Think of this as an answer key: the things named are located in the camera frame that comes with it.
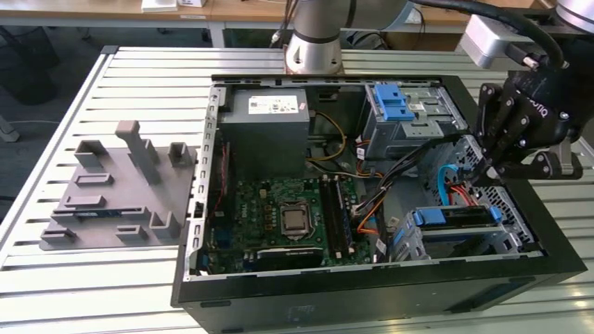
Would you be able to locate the dark RAM stick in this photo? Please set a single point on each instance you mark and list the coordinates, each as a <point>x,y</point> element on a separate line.
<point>344,215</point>

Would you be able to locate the metal disk bay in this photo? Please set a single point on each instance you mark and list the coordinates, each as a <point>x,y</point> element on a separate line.
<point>463,234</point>

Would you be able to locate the blue plastic drive latch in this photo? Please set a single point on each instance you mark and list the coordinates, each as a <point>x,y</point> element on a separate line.
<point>391,104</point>

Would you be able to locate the grey furniture foot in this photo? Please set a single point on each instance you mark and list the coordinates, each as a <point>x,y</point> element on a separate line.
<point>9,132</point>

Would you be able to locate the hard disk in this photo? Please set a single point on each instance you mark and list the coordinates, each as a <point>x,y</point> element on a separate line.
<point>429,217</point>

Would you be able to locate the small white box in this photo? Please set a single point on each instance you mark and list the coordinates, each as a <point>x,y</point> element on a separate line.
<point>191,2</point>

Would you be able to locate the black waste bin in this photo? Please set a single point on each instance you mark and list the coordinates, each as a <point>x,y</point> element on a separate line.
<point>28,69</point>

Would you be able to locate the grey power supply unit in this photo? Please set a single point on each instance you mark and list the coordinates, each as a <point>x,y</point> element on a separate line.
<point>264,146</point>

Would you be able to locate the black graphics card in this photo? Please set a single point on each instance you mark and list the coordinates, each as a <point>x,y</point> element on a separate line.
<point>287,258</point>

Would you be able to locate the black open PC case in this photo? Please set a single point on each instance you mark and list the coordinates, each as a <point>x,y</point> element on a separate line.
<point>324,299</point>

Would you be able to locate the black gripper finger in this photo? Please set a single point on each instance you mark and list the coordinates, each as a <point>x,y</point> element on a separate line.
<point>498,121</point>
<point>529,167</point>

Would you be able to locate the long wooden desk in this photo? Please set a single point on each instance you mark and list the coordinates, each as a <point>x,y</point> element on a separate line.
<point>116,14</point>

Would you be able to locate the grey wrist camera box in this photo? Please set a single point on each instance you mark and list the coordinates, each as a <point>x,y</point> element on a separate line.
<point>487,41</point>

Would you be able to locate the green motherboard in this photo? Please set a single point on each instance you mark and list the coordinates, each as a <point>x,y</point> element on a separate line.
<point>259,208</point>

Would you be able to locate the silver CPU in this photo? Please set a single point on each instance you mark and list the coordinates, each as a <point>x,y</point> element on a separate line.
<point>292,220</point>

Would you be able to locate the metal optical drive cage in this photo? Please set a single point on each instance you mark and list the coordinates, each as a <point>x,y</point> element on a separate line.
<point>418,130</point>

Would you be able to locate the grey parts rack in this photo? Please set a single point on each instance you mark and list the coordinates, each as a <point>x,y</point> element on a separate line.
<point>111,195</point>

